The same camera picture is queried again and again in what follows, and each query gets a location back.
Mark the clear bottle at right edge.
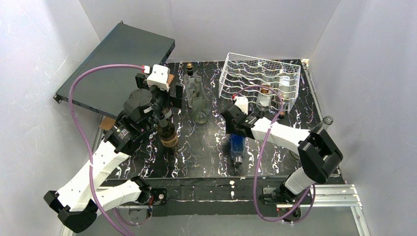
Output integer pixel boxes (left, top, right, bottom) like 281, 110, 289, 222
290, 116, 334, 160

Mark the dark green wine bottle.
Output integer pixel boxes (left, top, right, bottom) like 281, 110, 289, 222
156, 110, 179, 148

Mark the clear bottle white label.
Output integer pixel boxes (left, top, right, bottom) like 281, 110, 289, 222
277, 69, 293, 119

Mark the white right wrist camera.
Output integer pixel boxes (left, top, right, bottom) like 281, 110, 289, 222
232, 94, 249, 115

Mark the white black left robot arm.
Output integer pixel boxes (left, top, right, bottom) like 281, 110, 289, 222
44, 73, 183, 233

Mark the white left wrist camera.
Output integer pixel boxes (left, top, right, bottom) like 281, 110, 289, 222
142, 64, 170, 91

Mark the clear round glass bottle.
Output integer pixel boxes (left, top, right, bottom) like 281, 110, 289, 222
191, 76, 209, 124

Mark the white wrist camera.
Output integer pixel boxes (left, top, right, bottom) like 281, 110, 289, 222
232, 94, 249, 115
142, 64, 170, 91

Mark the dark grey rack server box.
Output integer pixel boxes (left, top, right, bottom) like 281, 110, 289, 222
53, 21, 176, 118

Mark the clear square bottle black cap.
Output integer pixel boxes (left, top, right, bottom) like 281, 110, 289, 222
183, 62, 197, 108

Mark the blue square glass bottle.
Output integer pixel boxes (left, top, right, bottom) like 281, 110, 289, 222
230, 134, 246, 167

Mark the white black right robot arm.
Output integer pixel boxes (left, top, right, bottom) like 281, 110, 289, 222
221, 105, 343, 199

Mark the white wire wine rack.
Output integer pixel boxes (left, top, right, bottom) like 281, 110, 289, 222
218, 53, 301, 112

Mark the brown wooden board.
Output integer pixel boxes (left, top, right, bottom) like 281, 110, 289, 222
98, 74, 175, 131

